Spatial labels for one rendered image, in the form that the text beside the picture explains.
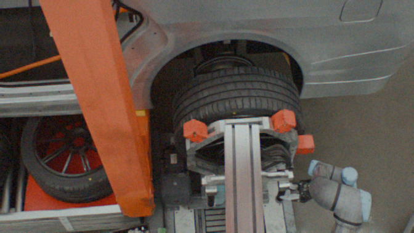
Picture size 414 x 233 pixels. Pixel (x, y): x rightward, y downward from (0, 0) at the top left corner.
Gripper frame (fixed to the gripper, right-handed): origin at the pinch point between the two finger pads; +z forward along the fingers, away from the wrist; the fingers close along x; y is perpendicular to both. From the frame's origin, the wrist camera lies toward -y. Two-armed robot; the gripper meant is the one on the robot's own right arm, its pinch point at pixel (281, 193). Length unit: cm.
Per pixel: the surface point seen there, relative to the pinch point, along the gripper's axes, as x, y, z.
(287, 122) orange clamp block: -20.6, 32.6, -1.8
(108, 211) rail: -14, -44, 90
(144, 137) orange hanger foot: -43, -13, 66
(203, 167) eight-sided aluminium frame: -22.1, -11.6, 36.0
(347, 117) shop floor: -84, -83, -69
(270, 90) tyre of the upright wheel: -39, 32, 3
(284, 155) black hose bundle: -10.6, 19.9, -0.4
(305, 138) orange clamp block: -25.9, 5.5, -15.1
